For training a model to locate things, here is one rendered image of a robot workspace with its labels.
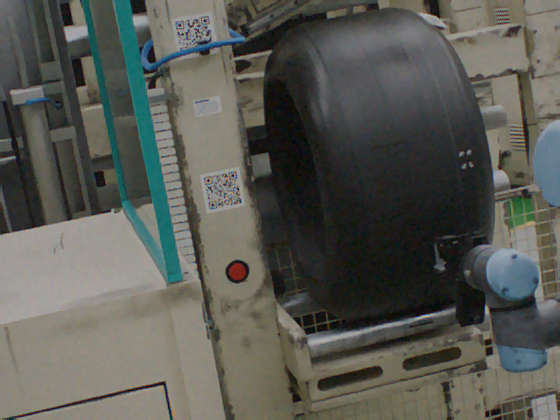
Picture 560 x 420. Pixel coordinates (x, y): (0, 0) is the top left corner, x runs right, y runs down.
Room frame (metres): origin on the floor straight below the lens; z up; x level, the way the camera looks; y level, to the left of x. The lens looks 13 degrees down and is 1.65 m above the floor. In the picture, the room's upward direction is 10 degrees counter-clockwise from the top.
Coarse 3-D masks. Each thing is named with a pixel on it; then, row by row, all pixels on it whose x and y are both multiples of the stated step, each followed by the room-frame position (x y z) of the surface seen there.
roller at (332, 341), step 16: (448, 304) 2.26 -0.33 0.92; (368, 320) 2.24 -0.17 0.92; (384, 320) 2.23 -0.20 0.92; (400, 320) 2.23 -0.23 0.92; (416, 320) 2.23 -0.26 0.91; (432, 320) 2.24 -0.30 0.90; (448, 320) 2.24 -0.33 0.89; (320, 336) 2.21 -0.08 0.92; (336, 336) 2.21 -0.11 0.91; (352, 336) 2.21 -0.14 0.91; (368, 336) 2.21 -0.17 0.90; (384, 336) 2.22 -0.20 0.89; (400, 336) 2.23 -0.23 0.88; (320, 352) 2.20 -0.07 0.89; (336, 352) 2.21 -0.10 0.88
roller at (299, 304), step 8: (288, 296) 2.50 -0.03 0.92; (296, 296) 2.49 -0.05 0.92; (304, 296) 2.49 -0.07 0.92; (280, 304) 2.48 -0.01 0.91; (288, 304) 2.48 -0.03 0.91; (296, 304) 2.48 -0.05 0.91; (304, 304) 2.48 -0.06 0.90; (312, 304) 2.48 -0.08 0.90; (288, 312) 2.47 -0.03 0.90; (296, 312) 2.48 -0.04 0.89; (304, 312) 2.48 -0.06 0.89; (312, 312) 2.49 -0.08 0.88
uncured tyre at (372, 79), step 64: (320, 64) 2.20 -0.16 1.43; (384, 64) 2.19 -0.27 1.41; (448, 64) 2.20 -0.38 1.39; (320, 128) 2.14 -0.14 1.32; (384, 128) 2.11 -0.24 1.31; (448, 128) 2.12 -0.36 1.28; (320, 192) 2.16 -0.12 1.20; (384, 192) 2.08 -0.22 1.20; (448, 192) 2.11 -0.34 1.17; (320, 256) 2.55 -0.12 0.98; (384, 256) 2.10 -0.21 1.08
